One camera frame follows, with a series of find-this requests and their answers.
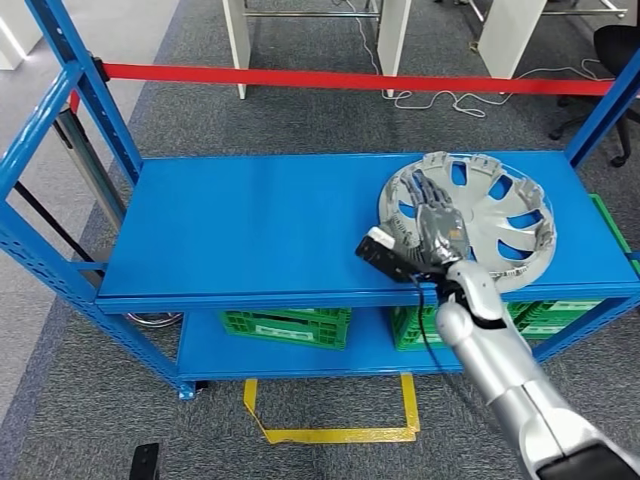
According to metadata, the blue metal shelf rack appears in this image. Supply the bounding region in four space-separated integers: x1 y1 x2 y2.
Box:
0 0 640 402

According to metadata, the white desk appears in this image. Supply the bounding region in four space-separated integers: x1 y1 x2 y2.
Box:
222 0 412 101
477 0 629 81

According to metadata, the black office chair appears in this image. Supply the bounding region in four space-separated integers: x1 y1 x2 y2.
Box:
548 25 640 168

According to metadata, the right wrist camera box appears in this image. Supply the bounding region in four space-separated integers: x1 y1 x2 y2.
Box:
355 226 446 286

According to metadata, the red barrier belt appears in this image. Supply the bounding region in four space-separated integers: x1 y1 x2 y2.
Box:
69 62 616 114

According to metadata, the chrome stanchion post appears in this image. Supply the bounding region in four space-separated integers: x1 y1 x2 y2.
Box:
52 109 183 329

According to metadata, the black barrier belt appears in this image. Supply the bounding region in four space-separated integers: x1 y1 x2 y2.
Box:
12 180 107 280

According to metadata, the white floor cable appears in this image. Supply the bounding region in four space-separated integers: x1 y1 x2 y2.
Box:
345 0 614 119

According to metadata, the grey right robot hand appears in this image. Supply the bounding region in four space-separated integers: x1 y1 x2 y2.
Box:
399 168 472 270

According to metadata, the silver plastic wheel cover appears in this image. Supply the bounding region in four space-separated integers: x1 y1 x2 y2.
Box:
377 151 558 295

